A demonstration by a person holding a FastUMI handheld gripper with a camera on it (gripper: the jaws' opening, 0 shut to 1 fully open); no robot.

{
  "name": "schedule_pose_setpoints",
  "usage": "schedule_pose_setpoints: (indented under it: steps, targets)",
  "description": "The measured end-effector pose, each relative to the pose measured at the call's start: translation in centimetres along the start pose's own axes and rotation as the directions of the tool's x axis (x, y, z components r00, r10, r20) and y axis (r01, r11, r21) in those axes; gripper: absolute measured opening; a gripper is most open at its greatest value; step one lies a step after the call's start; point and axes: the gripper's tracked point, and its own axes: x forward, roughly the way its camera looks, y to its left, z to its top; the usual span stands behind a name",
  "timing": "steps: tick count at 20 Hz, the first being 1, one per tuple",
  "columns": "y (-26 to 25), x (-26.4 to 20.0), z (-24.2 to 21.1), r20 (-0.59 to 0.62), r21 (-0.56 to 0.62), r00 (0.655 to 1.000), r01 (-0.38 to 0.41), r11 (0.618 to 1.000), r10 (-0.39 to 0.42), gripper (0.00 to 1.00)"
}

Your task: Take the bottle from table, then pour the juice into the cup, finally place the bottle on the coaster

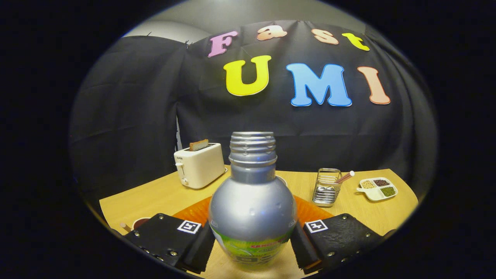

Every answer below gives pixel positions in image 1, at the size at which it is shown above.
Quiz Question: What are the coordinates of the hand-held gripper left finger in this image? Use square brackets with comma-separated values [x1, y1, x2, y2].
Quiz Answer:
[123, 196, 216, 274]

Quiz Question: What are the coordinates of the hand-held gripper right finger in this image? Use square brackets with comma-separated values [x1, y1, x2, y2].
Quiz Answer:
[291, 196, 396, 275]

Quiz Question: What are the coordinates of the beige cup with stick handle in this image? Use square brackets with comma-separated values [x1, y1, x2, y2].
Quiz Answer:
[119, 217, 152, 234]

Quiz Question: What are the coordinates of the silver juice bottle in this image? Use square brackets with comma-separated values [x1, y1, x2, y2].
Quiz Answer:
[208, 131, 298, 268]

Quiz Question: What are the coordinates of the wooden table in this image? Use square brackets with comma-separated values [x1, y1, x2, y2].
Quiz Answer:
[99, 165, 420, 279]

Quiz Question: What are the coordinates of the red striped stick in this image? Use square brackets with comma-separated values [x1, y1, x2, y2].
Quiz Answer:
[334, 170, 355, 185]

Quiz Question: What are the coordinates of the white toaster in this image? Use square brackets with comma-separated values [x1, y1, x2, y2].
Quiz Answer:
[174, 143, 228, 189]

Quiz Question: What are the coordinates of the white divided dish with grains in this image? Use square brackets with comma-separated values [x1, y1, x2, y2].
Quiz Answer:
[356, 177, 399, 202]

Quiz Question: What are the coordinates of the metal wire basket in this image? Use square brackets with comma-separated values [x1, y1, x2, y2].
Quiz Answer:
[312, 168, 343, 205]

